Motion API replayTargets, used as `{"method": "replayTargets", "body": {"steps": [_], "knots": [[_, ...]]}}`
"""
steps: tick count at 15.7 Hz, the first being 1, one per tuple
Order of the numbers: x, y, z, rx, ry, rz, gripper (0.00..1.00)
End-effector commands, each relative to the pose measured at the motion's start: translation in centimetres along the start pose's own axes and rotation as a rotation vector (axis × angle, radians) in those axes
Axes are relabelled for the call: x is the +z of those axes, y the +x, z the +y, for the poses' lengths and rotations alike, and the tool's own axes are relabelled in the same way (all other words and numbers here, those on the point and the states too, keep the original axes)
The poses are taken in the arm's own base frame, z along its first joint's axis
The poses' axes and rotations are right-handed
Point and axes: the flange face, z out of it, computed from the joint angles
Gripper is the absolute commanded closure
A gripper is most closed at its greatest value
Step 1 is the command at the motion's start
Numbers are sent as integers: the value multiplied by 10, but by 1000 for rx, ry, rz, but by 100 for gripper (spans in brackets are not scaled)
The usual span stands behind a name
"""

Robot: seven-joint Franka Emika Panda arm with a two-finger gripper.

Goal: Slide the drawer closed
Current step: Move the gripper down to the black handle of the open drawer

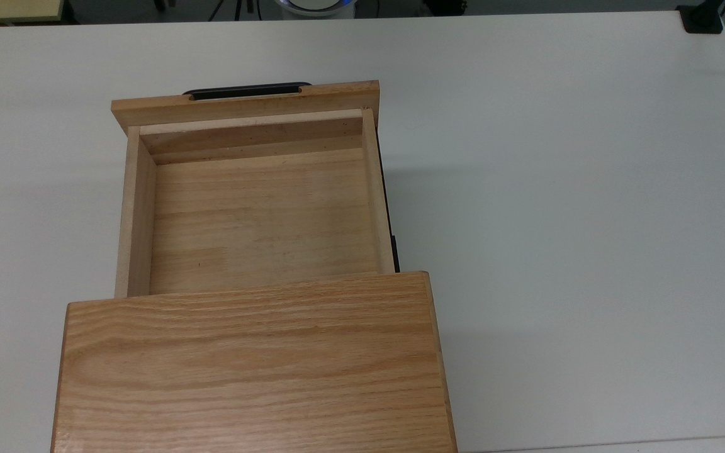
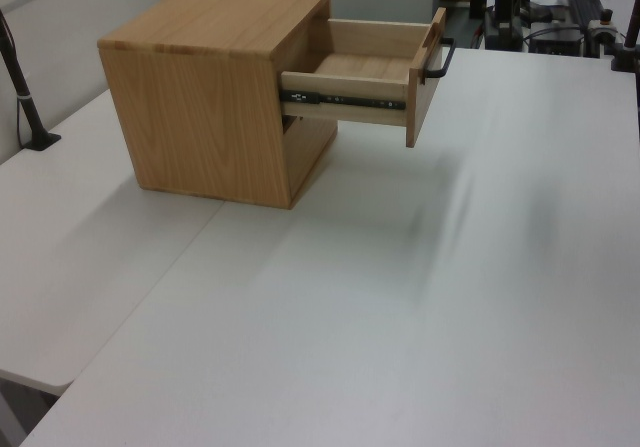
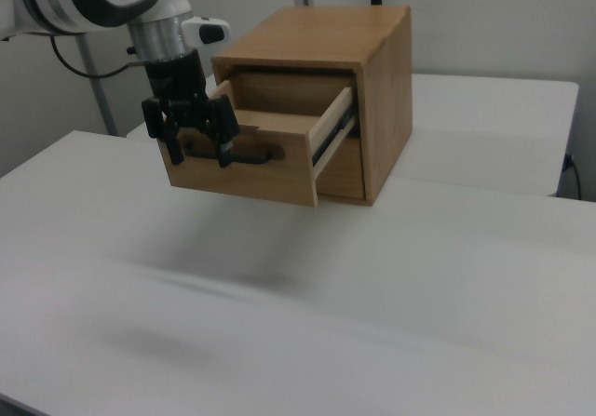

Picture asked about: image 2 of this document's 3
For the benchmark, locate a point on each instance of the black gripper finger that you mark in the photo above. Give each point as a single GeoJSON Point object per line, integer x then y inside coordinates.
{"type": "Point", "coordinates": [513, 38]}
{"type": "Point", "coordinates": [500, 38]}

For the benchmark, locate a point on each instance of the light wooden drawer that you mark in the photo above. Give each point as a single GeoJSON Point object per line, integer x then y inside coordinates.
{"type": "Point", "coordinates": [370, 62]}

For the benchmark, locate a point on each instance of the black electronics box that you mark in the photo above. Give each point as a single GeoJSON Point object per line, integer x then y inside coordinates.
{"type": "Point", "coordinates": [557, 41]}

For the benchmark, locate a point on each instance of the black keyboard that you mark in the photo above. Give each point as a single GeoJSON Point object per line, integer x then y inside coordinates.
{"type": "Point", "coordinates": [585, 4]}

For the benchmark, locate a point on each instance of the emergency stop button box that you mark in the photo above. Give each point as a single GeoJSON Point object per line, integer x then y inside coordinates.
{"type": "Point", "coordinates": [604, 26]}

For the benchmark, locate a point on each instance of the dark clamp-mounted pole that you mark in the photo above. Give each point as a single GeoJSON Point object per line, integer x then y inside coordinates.
{"type": "Point", "coordinates": [630, 32]}

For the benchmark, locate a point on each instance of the light wooden cabinet box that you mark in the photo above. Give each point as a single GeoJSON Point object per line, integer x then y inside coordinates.
{"type": "Point", "coordinates": [200, 117]}

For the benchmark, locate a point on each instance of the black drawer slide rail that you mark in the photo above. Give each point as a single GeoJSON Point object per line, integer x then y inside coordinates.
{"type": "Point", "coordinates": [345, 100]}

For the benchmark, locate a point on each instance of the black camera stand pole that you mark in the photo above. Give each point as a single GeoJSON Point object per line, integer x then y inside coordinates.
{"type": "Point", "coordinates": [22, 92]}

